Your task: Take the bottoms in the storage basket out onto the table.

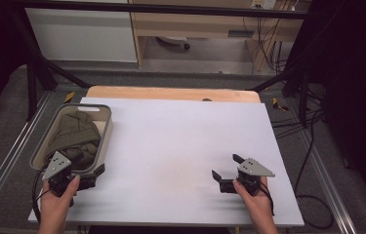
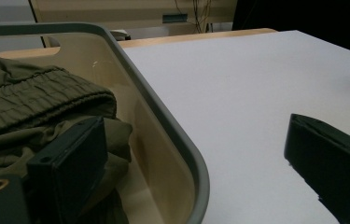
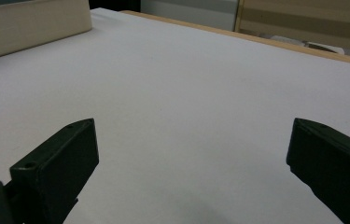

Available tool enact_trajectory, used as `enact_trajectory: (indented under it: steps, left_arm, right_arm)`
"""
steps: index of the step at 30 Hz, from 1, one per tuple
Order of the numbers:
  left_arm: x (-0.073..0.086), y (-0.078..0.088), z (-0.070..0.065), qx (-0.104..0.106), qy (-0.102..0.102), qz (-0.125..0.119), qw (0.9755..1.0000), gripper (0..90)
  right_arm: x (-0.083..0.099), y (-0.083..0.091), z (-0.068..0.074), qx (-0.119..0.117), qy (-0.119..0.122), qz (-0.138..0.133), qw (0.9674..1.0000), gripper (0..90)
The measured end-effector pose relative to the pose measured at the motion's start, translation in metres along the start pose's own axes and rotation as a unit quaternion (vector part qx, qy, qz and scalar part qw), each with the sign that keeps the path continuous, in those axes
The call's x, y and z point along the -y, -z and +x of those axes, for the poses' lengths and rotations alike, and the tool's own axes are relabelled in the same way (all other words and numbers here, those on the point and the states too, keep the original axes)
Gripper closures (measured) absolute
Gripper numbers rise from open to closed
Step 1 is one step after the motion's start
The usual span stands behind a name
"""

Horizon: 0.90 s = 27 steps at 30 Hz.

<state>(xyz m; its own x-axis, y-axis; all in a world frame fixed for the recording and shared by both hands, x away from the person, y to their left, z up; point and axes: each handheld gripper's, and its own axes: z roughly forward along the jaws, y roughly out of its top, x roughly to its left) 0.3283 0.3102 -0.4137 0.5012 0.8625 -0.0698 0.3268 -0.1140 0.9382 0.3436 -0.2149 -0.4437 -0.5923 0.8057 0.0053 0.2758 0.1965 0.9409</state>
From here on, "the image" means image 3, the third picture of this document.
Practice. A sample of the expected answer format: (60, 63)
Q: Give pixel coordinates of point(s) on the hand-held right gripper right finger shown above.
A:
(334, 168)

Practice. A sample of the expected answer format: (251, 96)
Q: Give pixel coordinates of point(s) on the white chair base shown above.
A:
(325, 46)

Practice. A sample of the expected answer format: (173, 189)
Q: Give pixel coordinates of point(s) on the beige plastic bin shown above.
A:
(29, 28)

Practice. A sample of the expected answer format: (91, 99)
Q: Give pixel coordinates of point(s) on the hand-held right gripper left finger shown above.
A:
(57, 168)

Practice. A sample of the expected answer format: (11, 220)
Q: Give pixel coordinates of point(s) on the wooden cabinet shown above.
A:
(306, 18)

